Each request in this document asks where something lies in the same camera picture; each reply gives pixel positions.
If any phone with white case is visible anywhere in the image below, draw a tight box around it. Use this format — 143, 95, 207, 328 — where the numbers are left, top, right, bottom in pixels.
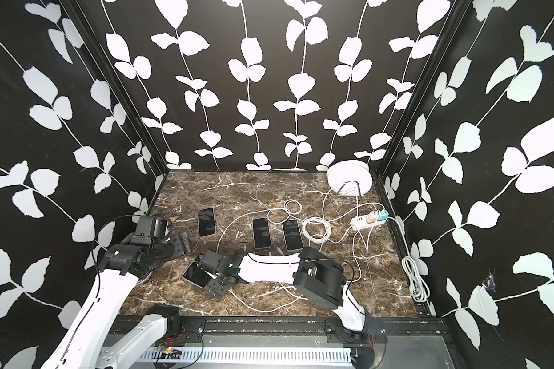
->
183, 262, 212, 289

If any phone with pink case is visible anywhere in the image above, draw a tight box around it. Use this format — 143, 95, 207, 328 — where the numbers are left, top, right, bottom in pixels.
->
252, 218, 272, 250

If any phone with blue-grey case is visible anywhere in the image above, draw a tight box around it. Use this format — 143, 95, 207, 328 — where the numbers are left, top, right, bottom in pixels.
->
198, 208, 216, 238

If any phone with mint case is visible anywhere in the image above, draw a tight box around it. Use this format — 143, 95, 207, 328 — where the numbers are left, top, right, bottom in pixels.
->
282, 219, 304, 252

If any white charging cable pink phone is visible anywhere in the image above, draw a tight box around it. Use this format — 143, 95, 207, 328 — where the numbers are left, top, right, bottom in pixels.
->
215, 207, 291, 252

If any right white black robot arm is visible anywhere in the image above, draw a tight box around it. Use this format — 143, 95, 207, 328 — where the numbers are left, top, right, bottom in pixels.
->
195, 248, 366, 332

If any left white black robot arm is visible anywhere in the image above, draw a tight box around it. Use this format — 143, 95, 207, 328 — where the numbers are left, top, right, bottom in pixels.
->
42, 268, 185, 368

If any white power strip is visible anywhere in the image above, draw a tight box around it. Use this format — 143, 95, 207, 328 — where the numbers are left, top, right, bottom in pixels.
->
350, 210, 389, 232

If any white round plate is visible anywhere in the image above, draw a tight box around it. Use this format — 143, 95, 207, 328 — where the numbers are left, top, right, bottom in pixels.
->
326, 160, 373, 197

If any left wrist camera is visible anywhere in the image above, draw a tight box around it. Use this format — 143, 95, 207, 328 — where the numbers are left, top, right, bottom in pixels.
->
135, 216, 171, 238

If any coiled white charging cable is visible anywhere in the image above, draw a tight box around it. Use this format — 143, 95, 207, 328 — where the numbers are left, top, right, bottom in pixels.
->
302, 215, 332, 244

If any white perforated cable duct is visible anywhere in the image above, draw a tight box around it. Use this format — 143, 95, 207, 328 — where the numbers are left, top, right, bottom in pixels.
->
137, 347, 352, 366

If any coiled white power cord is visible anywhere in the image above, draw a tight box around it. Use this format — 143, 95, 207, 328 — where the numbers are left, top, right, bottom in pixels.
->
400, 254, 431, 303

